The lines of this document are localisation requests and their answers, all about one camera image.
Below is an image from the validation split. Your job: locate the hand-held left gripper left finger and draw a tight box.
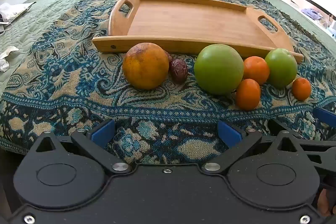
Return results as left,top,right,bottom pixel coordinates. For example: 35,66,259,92
34,119,132,175

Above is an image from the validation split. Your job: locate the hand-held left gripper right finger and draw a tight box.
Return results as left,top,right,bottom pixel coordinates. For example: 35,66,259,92
202,120,307,175

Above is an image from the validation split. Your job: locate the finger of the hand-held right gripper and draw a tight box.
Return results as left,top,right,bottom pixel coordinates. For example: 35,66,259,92
268,118,336,165
313,107,336,125

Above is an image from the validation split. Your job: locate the small tangerine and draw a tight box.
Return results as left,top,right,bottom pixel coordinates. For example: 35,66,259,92
243,56,270,85
292,77,312,101
235,79,261,111

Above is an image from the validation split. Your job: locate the large orange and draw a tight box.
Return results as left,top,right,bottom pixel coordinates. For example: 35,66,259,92
122,43,170,90

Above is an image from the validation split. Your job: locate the red date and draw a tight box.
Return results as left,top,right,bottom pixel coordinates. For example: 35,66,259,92
169,58,188,83

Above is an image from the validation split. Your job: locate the wooden tray with handles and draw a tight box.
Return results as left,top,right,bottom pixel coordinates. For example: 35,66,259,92
92,0,304,64

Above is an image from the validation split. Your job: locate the person's right hand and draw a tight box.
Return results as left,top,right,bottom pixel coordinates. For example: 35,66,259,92
317,188,336,217

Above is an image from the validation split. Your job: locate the blue paisley throw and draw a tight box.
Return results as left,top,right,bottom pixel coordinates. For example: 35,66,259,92
0,0,336,165

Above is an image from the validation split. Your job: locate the small green apple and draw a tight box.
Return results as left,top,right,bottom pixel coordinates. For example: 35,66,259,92
265,48,298,88

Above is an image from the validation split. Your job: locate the large green apple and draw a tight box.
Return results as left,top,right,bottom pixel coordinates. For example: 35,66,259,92
194,44,244,95

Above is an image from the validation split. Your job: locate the pale blue cloth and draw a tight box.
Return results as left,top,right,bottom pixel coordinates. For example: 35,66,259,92
301,7,323,20

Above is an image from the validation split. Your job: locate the crumpled white paper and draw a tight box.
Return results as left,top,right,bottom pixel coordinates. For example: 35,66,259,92
0,46,19,72

